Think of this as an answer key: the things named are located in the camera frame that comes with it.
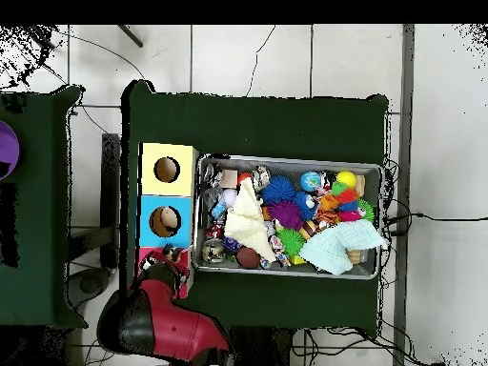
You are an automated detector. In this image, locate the wooden box with three holes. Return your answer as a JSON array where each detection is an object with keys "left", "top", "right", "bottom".
[{"left": 132, "top": 141, "right": 200, "bottom": 300}]

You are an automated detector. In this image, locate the brown toy football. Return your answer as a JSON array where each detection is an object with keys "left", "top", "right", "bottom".
[{"left": 234, "top": 247, "right": 262, "bottom": 270}]

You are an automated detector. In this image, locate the cream knitted cloth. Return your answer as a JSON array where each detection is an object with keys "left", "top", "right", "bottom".
[{"left": 223, "top": 176, "right": 277, "bottom": 266}]

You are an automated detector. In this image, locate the grey stand base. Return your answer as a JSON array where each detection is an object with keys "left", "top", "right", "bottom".
[{"left": 67, "top": 266, "right": 113, "bottom": 310}]

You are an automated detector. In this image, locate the black upright panel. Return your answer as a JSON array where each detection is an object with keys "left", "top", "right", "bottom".
[{"left": 100, "top": 132, "right": 121, "bottom": 268}]

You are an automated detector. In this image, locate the bright green spiky ball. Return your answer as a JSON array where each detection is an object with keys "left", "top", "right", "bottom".
[{"left": 275, "top": 227, "right": 306, "bottom": 258}]

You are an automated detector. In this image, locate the purple spiky toy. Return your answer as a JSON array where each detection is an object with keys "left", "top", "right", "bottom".
[{"left": 266, "top": 199, "right": 305, "bottom": 231}]

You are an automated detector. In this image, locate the blue spiky ball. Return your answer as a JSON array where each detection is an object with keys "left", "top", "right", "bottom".
[{"left": 260, "top": 174, "right": 297, "bottom": 205}]

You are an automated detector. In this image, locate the blue spiky toy with eyes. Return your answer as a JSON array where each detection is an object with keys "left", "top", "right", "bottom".
[{"left": 293, "top": 191, "right": 317, "bottom": 222}]

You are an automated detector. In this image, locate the mint green knitted cloth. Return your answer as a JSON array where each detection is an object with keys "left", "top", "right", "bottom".
[{"left": 297, "top": 218, "right": 389, "bottom": 276}]

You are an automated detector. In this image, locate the dark green tablecloth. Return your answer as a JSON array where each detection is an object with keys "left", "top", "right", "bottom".
[
  {"left": 0, "top": 84, "right": 88, "bottom": 330},
  {"left": 118, "top": 79, "right": 390, "bottom": 336}
]

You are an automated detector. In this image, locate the globe print ball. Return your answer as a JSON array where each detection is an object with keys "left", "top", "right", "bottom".
[{"left": 299, "top": 170, "right": 322, "bottom": 193}]

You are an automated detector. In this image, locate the yellow ball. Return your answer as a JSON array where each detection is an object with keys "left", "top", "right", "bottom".
[{"left": 335, "top": 170, "right": 358, "bottom": 190}]

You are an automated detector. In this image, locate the purple disc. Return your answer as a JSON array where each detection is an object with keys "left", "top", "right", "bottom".
[{"left": 0, "top": 119, "right": 21, "bottom": 182}]

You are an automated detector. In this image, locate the black stand leg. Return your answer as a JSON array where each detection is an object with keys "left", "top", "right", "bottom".
[{"left": 117, "top": 24, "right": 144, "bottom": 49}]

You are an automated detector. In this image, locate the shallow wire mesh bin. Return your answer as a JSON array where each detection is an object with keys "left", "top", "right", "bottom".
[{"left": 192, "top": 153, "right": 384, "bottom": 281}]

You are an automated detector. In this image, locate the thin black cable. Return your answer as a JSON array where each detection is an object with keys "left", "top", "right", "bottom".
[
  {"left": 386, "top": 212, "right": 488, "bottom": 224},
  {"left": 245, "top": 24, "right": 276, "bottom": 97}
]

